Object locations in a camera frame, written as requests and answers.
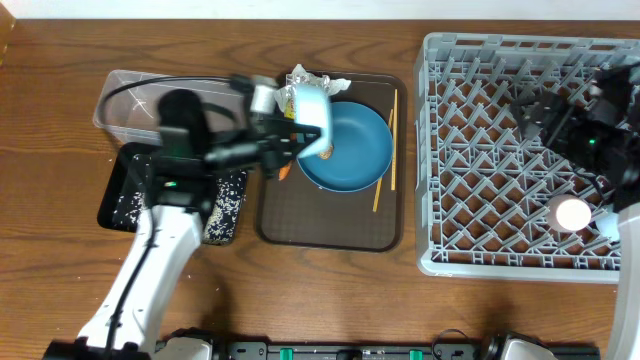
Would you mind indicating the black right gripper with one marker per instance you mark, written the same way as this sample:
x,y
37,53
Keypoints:
x,y
551,103

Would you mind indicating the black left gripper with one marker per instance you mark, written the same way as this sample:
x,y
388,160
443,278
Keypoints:
x,y
271,145

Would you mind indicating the orange carrot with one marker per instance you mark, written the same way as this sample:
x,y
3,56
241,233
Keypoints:
x,y
284,171

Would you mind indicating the brown mushroom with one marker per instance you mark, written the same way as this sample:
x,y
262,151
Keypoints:
x,y
325,155

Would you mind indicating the light blue bowl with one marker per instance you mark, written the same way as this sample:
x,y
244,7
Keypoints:
x,y
313,108

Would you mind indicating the dark blue plate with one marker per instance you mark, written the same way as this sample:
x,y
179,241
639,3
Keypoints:
x,y
362,150

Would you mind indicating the pink cup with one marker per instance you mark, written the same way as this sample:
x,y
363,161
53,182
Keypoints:
x,y
567,213

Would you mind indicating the white rice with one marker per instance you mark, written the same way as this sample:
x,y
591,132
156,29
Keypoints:
x,y
225,210

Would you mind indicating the light blue cup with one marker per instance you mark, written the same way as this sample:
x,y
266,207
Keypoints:
x,y
608,226

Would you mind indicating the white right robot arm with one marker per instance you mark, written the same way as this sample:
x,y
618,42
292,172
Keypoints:
x,y
604,140

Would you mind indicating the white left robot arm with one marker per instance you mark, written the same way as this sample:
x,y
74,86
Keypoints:
x,y
179,194

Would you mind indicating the grey dishwasher rack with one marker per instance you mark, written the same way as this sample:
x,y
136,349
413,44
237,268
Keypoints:
x,y
482,190

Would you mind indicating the black waste tray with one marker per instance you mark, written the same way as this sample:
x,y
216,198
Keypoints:
x,y
227,210

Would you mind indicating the yellow snack wrapper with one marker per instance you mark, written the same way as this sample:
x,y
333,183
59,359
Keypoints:
x,y
289,110

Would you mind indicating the crumpled foil wrapper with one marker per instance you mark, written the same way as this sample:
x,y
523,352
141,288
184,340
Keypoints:
x,y
299,75

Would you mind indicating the crumpled white tissue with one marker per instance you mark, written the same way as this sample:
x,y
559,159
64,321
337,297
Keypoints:
x,y
337,85

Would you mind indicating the brown serving tray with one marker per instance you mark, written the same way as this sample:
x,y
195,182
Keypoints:
x,y
297,212

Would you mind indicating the clear plastic bin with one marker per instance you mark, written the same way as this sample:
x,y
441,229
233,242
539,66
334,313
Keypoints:
x,y
132,116

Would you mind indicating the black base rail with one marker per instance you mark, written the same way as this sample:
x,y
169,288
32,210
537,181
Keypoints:
x,y
350,351

